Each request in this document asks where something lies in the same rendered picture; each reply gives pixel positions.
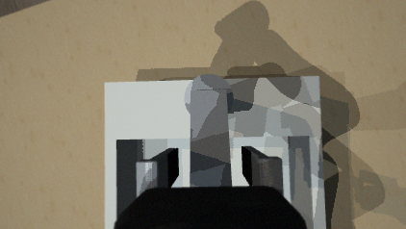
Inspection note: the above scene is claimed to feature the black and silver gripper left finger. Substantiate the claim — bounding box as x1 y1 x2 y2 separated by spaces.
136 148 179 197

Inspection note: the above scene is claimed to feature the grey square sink basin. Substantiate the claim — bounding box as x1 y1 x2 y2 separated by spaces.
105 76 326 229

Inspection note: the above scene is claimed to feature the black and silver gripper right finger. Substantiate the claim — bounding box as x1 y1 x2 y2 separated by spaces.
241 146 284 196

